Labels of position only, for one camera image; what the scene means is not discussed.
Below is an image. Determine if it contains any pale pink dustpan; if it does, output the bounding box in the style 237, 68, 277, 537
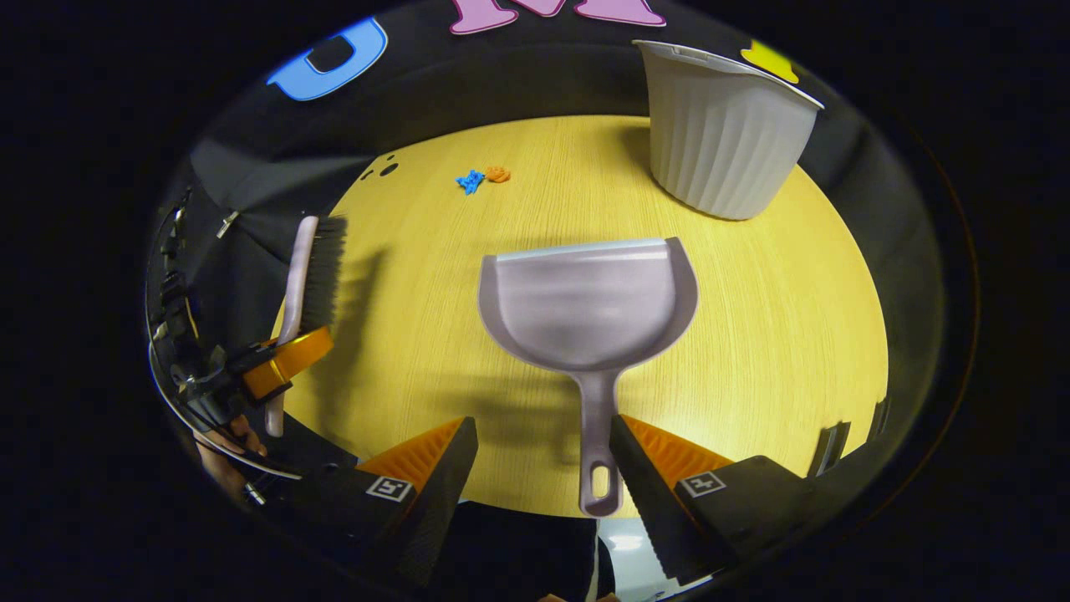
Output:
478, 237, 699, 518

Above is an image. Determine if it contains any white ribbed garbage bin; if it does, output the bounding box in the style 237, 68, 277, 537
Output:
633, 39, 825, 222

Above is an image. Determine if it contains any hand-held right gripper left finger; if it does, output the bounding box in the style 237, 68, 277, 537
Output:
293, 416, 479, 588

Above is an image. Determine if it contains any small pink broom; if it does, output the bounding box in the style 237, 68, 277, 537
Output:
265, 215, 349, 438

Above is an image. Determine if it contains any wooden desktop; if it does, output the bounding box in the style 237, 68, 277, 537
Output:
272, 115, 889, 519

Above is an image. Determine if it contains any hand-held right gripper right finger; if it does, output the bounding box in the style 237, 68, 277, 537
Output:
609, 414, 818, 588

